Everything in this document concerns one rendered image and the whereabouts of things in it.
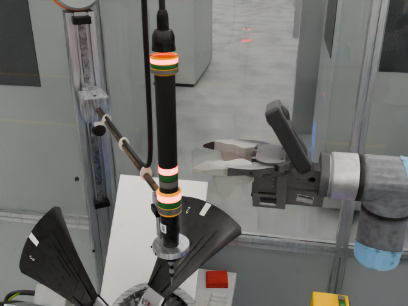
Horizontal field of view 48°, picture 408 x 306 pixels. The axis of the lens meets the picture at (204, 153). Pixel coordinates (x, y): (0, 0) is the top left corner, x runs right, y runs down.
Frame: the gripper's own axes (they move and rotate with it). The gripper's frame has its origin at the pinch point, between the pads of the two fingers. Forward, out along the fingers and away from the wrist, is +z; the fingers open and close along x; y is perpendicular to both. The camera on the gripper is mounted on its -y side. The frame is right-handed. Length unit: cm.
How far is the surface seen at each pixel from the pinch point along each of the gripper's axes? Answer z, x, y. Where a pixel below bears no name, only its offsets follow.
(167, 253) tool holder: 6.3, -1.8, 19.8
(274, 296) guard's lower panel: -15, 72, 93
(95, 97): 40, 49, 8
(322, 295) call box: -27, 37, 59
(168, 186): 6.2, -0.3, 6.7
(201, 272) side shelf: 13, 66, 80
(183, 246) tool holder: 4.0, 0.8, 19.8
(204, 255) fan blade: 1.9, 10.9, 29.4
